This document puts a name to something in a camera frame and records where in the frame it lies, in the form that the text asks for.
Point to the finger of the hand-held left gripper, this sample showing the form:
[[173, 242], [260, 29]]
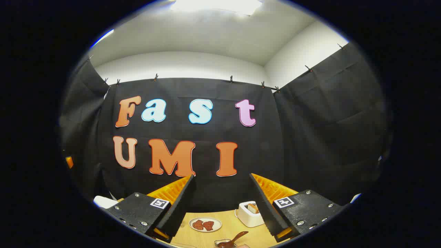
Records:
[[69, 162]]

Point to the white round plate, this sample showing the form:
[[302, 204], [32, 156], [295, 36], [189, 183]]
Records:
[[218, 224]]

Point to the black backdrop cloth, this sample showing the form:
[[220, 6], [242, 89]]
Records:
[[310, 137]]

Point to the brown wooden spoon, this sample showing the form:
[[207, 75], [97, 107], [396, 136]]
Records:
[[237, 237]]

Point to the row of cloth clips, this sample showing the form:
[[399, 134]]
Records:
[[156, 77]]

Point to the toast bread slice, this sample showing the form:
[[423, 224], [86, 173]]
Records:
[[253, 208]]

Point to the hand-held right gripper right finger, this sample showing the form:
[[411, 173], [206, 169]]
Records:
[[267, 210]]

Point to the red meat piece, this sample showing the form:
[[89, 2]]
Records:
[[208, 225], [198, 225]]

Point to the white rice cooker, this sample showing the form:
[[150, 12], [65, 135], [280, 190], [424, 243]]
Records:
[[103, 202]]

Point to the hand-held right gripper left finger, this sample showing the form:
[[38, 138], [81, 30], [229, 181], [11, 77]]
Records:
[[179, 206]]

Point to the white toaster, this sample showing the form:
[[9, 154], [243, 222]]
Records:
[[248, 217]]

